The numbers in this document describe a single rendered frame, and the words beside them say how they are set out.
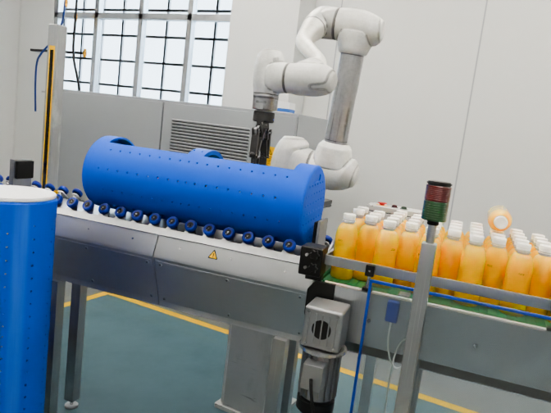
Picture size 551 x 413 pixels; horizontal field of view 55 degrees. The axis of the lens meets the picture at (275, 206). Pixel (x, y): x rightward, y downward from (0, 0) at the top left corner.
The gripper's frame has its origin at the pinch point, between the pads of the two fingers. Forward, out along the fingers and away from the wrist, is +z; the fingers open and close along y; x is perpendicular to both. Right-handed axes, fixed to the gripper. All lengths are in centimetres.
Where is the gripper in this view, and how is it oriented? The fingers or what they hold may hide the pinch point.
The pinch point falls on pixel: (257, 168)
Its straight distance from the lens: 190.9
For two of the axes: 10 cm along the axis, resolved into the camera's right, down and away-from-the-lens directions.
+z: -1.1, 9.8, 1.4
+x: 9.3, 1.5, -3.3
